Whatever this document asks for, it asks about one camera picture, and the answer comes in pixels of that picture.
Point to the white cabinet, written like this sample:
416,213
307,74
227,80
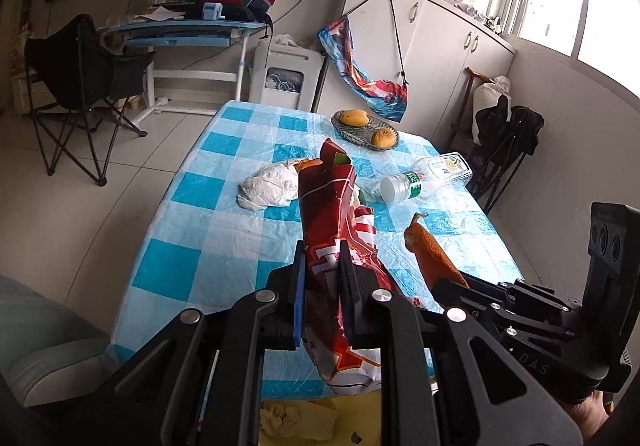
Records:
432,42

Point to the yellow plastic trash basin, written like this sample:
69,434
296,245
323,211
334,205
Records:
340,420

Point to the mango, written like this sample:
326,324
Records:
384,138
354,118

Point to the dark folded chairs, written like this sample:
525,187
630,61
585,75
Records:
504,144

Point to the dark fruit basket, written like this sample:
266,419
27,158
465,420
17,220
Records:
362,136

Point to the clear plastic bottle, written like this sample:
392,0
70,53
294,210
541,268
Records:
426,177

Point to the long orange peel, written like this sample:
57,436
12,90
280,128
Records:
433,262

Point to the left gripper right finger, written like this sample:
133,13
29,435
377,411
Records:
373,316

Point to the crumpled paper in basin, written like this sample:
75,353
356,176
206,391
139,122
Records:
303,419

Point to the red snack bag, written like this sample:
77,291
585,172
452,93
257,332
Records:
331,212

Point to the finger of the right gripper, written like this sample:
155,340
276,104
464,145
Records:
457,286

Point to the person's right hand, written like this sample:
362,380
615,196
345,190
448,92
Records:
589,415

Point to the left mango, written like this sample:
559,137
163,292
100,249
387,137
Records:
354,118

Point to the white sack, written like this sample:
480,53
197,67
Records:
486,96

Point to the blue white checkered tablecloth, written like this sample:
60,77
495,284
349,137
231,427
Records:
204,250

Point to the orange peel piece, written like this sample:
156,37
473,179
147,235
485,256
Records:
307,163

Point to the right mango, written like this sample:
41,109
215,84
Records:
384,138

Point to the blue study desk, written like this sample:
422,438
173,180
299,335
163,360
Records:
151,35

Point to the black folding camp chair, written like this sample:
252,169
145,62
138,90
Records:
91,89

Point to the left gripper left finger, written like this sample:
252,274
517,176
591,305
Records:
285,324

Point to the white tissue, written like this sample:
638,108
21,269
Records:
275,185

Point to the small blue desk device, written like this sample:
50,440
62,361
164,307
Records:
212,11

